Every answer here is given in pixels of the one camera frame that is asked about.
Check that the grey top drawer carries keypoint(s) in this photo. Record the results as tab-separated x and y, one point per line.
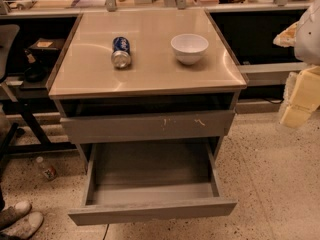
140	127

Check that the foam gripper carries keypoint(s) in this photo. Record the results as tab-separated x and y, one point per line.
309	39

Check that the grey office chair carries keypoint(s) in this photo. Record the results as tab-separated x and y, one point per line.
8	34

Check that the white shoe far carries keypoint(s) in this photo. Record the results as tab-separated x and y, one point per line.
13	213

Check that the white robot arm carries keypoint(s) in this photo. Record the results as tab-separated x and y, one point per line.
304	36

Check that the white shoe near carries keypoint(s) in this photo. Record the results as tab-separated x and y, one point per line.
24	228

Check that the grey drawer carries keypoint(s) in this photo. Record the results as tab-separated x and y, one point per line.
151	180
140	127

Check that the white bowl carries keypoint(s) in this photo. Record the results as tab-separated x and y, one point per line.
189	48

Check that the grey drawer cabinet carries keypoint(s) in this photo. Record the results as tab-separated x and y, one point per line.
88	84

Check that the white shoe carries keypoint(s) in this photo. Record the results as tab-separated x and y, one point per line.
13	213
24	228

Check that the black box under desk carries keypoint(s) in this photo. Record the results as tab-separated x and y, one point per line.
47	46

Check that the blue soda can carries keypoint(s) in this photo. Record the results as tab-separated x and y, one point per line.
121	55

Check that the clear plastic bottle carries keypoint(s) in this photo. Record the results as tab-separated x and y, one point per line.
46	169

